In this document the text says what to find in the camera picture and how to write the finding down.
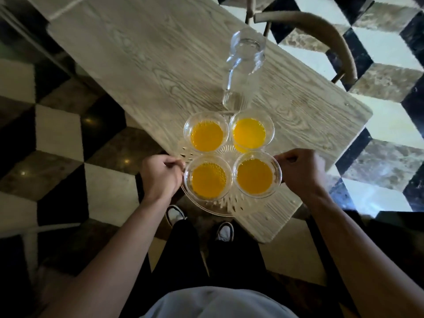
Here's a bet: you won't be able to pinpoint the clear patterned glass plate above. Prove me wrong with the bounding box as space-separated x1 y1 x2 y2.
180 142 284 217

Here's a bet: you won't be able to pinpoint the clear drinking glass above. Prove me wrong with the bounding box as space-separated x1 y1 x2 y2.
232 151 283 199
183 111 230 153
184 155 233 202
228 110 276 153

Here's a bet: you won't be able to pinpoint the light wooden table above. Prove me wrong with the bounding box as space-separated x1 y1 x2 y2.
46 0 373 244
25 0 88 21

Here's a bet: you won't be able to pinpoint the person's left hand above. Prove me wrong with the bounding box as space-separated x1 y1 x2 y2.
139 154 186 206

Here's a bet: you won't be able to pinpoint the person's left shoe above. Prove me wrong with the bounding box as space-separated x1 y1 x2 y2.
165 205 188 227

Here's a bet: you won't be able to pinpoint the ribbed glass pitcher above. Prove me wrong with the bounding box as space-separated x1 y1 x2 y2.
222 28 267 111

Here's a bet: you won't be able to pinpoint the person's white shirt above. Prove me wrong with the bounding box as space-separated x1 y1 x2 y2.
140 286 299 318

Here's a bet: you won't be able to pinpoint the person's right forearm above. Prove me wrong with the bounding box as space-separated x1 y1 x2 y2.
306 190 424 318

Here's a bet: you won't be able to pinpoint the person's right hand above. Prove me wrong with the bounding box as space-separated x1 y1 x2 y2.
273 148 329 199

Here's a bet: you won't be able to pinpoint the person's shoe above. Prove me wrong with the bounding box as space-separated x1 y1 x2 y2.
165 205 188 227
215 221 235 243

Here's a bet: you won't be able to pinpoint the person's right shoe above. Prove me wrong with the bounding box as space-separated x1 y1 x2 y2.
215 221 235 243

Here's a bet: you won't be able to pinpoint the person's left forearm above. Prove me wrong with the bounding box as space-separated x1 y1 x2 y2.
39 198 173 318

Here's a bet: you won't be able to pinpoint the dark brown wooden bench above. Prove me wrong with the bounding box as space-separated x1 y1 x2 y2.
344 210 424 288

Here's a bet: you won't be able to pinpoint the orange juice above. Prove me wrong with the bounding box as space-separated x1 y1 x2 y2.
190 118 274 200

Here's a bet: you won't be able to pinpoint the person's black trousers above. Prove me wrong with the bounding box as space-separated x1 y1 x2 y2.
119 218 345 318

